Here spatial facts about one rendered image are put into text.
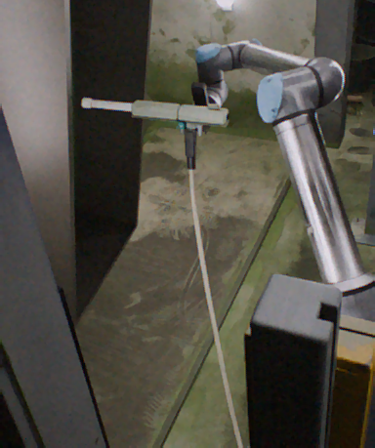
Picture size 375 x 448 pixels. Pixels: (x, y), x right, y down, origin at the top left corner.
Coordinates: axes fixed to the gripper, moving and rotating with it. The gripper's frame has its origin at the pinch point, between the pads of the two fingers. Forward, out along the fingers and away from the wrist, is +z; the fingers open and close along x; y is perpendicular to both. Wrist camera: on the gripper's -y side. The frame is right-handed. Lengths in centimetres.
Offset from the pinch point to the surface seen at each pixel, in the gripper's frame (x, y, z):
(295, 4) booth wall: -10, 1, -182
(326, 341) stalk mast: -48, -41, 128
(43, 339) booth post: -4, -2, 98
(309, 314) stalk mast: -47, -42, 126
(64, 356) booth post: -4, 6, 94
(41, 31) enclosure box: 25, -36, 38
